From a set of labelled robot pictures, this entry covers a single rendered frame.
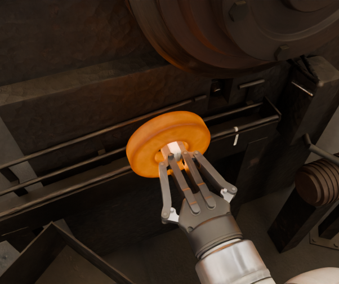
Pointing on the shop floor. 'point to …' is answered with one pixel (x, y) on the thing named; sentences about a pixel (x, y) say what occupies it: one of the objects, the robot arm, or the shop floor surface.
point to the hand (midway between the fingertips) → (169, 142)
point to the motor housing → (313, 198)
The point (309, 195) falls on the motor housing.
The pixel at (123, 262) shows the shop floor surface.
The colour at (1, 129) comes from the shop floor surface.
